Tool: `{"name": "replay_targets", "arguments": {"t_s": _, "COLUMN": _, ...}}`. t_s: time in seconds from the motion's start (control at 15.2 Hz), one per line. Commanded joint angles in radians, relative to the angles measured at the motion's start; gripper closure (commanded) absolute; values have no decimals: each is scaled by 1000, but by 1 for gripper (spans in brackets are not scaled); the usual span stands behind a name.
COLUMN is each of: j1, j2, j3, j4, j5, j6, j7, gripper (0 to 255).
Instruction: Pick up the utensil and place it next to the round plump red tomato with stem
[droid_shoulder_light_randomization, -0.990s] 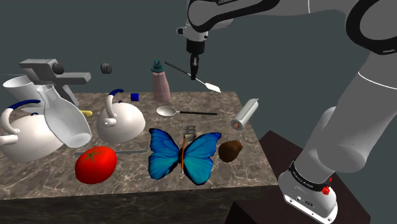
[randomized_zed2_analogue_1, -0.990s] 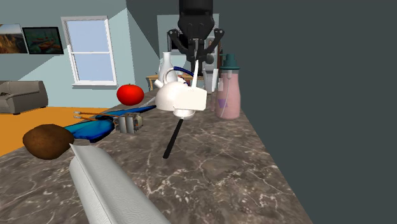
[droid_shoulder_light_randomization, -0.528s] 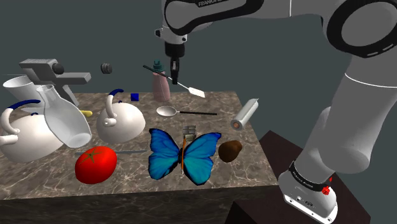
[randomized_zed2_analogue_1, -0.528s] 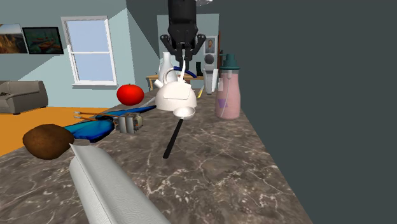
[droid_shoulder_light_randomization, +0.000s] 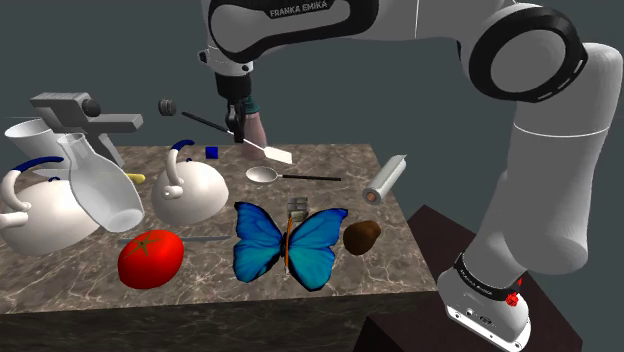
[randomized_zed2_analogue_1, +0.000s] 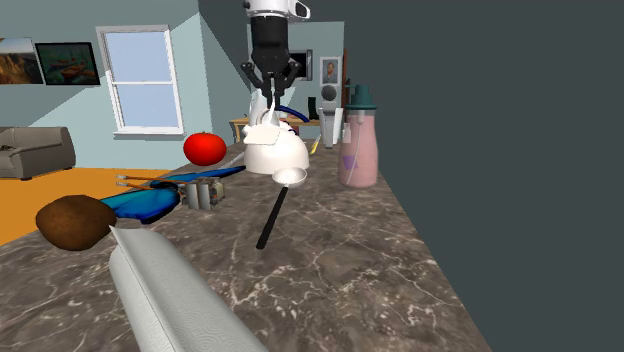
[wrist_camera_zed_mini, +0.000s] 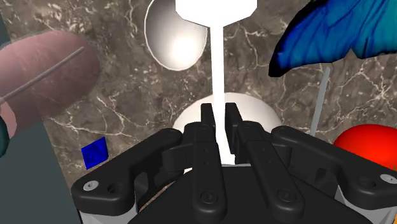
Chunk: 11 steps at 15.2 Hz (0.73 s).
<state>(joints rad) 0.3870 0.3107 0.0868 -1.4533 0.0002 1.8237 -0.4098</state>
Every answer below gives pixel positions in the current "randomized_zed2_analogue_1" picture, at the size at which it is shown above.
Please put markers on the yellow pen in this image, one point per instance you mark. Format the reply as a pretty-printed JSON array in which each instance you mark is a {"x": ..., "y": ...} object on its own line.
[{"x": 315, "y": 144}]

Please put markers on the white paper towel roll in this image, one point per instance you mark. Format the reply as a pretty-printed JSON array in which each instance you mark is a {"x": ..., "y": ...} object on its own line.
[{"x": 166, "y": 297}]

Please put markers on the white round teapot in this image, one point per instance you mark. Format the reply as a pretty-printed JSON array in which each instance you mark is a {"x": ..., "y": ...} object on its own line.
[{"x": 275, "y": 153}]

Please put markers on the orange stick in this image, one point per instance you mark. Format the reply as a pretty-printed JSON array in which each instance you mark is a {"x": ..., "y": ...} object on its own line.
[
  {"x": 131, "y": 186},
  {"x": 141, "y": 178}
]

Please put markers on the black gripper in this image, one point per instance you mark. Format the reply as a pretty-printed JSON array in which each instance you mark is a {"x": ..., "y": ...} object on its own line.
[{"x": 270, "y": 41}]

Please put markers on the grey sofa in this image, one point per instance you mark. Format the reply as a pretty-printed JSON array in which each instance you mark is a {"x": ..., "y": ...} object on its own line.
[{"x": 34, "y": 151}]

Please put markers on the landscape wall picture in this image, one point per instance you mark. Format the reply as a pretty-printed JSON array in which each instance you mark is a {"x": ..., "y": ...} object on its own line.
[{"x": 17, "y": 61}]

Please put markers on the white and grey appliance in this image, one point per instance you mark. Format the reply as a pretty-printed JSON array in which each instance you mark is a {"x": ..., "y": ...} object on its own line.
[{"x": 330, "y": 122}]

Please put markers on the black framed wall picture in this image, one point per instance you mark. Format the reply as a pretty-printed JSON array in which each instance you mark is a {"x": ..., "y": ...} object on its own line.
[{"x": 304, "y": 65}]

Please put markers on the framed portrait picture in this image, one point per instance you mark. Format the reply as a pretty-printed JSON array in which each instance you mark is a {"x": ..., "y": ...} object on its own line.
[{"x": 330, "y": 71}]

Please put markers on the red tomato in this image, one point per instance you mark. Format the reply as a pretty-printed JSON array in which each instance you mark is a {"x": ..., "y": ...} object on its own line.
[{"x": 204, "y": 148}]

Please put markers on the white-framed window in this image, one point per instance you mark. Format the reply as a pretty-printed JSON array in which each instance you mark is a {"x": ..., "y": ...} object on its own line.
[{"x": 142, "y": 80}]

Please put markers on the pink bottle with teal cap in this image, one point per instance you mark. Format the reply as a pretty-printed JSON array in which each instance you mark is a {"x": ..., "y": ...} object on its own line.
[{"x": 360, "y": 151}]

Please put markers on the dark framed boat picture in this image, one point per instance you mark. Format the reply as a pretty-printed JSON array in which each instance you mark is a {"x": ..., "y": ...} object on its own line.
[{"x": 67, "y": 63}]

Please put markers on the wooden table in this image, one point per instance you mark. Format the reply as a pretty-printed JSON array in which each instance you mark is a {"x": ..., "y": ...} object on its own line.
[{"x": 238, "y": 126}]

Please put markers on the small grey metal device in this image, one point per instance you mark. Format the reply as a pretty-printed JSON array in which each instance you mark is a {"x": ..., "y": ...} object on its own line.
[{"x": 204, "y": 194}]

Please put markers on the blue curved object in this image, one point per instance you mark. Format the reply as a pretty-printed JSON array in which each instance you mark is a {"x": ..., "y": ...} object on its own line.
[{"x": 297, "y": 114}]

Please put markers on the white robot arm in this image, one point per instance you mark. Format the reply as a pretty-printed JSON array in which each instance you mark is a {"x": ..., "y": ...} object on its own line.
[{"x": 273, "y": 7}]

